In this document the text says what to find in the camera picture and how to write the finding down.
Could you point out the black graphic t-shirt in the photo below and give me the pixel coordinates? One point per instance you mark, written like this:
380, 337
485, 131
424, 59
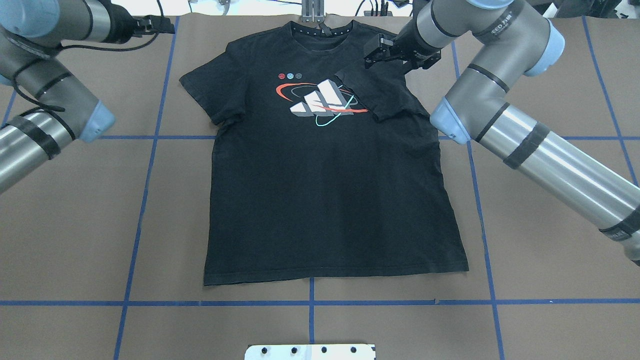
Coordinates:
320, 167

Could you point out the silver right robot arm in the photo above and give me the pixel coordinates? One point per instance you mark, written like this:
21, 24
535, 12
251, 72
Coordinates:
486, 105

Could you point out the white pedestal base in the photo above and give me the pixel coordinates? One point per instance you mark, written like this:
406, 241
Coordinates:
340, 351

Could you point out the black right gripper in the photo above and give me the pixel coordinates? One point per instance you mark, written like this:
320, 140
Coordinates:
404, 45

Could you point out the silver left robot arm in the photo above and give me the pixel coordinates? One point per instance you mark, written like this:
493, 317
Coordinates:
33, 34

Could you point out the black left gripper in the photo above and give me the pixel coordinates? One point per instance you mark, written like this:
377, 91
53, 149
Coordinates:
120, 21

